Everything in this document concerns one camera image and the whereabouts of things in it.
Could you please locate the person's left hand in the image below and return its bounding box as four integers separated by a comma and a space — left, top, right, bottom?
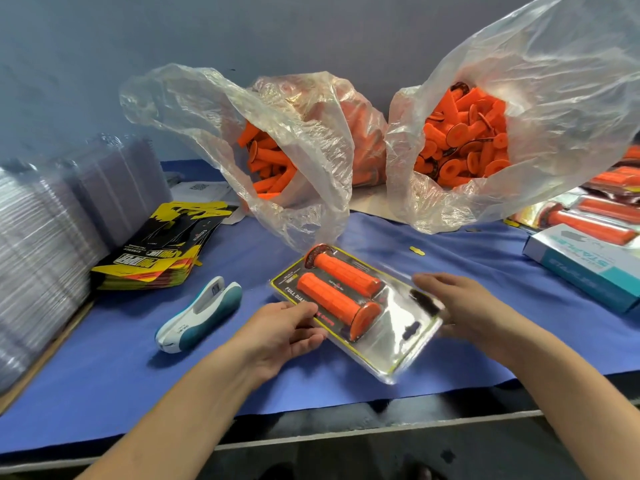
225, 299, 328, 384

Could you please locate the person's right hand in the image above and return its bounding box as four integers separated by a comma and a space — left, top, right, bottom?
413, 273, 528, 363

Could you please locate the teal hand stapler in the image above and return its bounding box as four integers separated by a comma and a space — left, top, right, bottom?
155, 277, 243, 354

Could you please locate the stack of clear blister shells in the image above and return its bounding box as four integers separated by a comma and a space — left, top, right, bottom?
0, 135, 171, 391

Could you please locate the person's right forearm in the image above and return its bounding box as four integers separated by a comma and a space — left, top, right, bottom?
495, 325, 640, 480

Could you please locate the person's left forearm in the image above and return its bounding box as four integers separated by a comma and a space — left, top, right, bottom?
80, 349, 263, 480

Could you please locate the teal white cardboard box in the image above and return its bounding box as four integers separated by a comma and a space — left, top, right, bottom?
523, 227, 640, 314

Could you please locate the stack of yellow black cards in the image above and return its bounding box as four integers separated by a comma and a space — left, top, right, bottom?
90, 201, 239, 291

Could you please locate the white printed paper sheet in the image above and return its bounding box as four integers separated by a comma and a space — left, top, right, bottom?
170, 181, 246, 226

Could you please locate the large clear plastic bag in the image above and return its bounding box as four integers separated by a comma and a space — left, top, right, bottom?
385, 0, 640, 234

